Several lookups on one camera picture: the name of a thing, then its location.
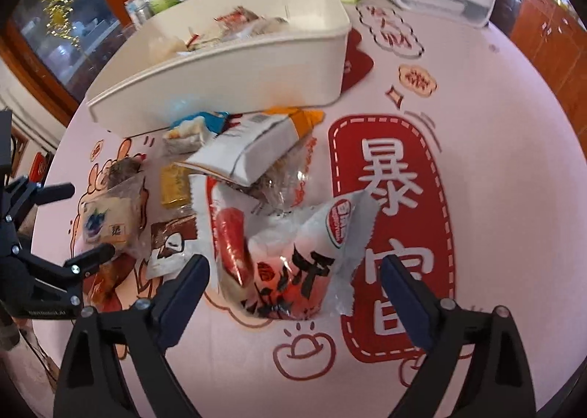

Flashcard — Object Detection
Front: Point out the dark red snowflake snack bag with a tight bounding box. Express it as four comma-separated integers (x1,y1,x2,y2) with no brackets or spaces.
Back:
146,214,198,279

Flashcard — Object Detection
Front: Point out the blue white snack packet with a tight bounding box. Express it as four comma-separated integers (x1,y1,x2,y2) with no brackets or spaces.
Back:
162,112,229,156

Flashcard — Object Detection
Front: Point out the red white snack bag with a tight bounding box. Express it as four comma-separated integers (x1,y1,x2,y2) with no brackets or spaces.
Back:
189,174,379,323

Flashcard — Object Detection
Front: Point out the white orange snack packet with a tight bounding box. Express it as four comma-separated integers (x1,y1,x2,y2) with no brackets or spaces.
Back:
179,108,324,188

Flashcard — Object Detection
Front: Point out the small orange red snack packet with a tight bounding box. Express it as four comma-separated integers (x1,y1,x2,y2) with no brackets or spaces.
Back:
83,253,136,313

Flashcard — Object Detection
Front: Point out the clear bag nut brittle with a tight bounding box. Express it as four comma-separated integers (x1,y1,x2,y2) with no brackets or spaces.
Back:
186,6,289,51

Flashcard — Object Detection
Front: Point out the round white blue cake packet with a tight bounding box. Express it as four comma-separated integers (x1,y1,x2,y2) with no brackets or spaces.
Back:
80,172,144,254

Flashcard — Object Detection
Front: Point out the dark brown snack packet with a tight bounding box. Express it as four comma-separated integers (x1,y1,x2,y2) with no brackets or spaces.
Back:
107,157,141,189

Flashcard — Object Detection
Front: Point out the yellow small snack packet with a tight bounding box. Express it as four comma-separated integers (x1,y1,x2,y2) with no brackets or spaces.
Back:
160,164,190,208

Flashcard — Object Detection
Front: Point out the pink printed tablecloth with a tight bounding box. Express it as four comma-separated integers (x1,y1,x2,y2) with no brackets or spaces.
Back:
33,0,586,417

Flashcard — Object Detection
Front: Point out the clear glass cup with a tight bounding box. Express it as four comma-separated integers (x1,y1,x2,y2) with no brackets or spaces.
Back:
124,0,152,29

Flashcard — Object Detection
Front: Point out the white plastic storage bin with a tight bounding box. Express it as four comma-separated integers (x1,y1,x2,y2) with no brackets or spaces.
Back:
83,0,351,137

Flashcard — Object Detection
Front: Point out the brown wooden cabinet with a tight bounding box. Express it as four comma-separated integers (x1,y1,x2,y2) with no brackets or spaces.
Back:
509,0,587,148

